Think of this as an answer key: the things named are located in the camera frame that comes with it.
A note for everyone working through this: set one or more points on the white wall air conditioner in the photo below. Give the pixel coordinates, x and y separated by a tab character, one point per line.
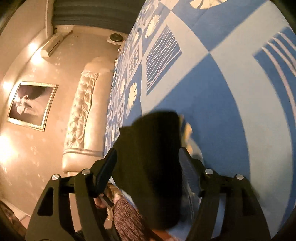
51	45

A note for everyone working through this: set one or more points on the framed wall picture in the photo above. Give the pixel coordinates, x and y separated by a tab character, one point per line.
32	105

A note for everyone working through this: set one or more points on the cream tufted headboard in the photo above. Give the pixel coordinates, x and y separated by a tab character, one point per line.
85	111

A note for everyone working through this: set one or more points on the blue patterned bed sheet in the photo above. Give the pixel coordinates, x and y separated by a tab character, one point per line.
208	92

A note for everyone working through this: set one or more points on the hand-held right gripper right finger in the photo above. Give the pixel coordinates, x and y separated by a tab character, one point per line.
188	166

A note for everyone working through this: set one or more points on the person's patterned clothing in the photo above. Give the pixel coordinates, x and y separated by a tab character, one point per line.
129	217

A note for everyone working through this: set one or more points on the black pants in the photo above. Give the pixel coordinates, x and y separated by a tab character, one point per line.
150	162

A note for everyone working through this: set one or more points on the dark green curtain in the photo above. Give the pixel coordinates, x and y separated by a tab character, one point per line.
97	14

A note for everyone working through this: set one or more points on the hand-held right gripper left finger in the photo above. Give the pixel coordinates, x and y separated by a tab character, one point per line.
106	168

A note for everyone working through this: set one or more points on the small white desk fan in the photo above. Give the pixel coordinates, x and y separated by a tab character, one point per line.
115	37

